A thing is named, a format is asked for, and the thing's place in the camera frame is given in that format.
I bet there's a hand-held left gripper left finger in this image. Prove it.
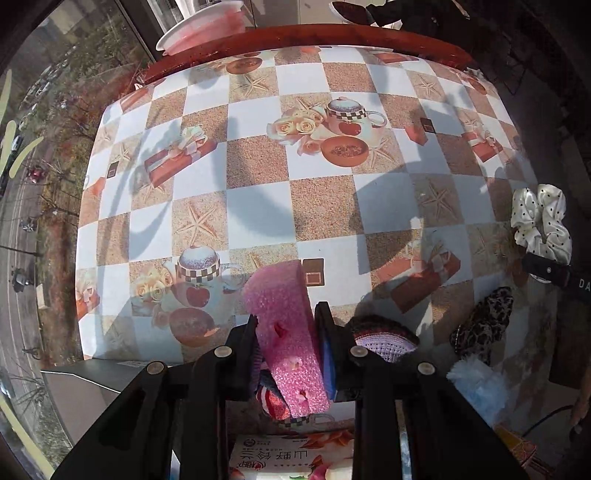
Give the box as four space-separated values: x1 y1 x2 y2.
51 314 262 480

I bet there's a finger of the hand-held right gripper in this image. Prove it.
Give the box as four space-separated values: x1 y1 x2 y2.
522 253 591 304

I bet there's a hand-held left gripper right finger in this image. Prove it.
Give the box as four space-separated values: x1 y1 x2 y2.
315 302 529 480

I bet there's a purple crochet pad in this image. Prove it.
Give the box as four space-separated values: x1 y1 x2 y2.
346 315 421 365

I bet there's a pink foam sponge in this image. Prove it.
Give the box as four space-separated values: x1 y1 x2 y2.
243 259 331 422

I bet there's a white polka dot scrunchie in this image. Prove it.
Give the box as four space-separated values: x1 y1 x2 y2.
510 183 573 266

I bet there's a leopard print scrunchie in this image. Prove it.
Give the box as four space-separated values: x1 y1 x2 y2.
450 286 515 365

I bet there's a light blue fluffy cloth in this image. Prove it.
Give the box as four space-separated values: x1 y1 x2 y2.
446 359 511 425

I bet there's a red striped knitted pad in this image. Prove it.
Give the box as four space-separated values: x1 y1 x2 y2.
256 369 296 421

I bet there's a floral tissue pack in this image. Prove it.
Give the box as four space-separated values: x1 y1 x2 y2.
229 431 356 480

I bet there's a checkered printed tablecloth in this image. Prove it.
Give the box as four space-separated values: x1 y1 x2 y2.
76 44 573 370

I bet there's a red wooden table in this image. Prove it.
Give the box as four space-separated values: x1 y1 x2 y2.
139 25 474 86

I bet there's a pink plastic basin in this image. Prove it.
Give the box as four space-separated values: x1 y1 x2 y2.
156 0 245 52

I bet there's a black cable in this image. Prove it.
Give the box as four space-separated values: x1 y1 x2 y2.
522 405 579 437

